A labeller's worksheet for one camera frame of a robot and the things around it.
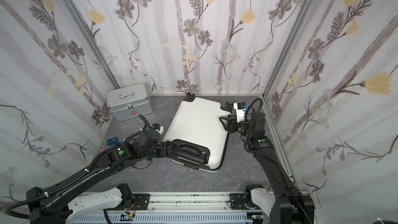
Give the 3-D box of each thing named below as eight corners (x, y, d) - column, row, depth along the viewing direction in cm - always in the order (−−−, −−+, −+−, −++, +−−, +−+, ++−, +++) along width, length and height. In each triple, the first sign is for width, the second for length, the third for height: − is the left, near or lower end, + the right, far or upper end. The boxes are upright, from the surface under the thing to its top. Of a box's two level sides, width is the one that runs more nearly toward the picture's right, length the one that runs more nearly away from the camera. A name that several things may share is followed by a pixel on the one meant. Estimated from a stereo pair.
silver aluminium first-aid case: (117, 124, 106) (106, 109, 93) (117, 104, 117) (107, 89, 104) (152, 115, 111) (146, 99, 98) (149, 97, 122) (143, 81, 110)
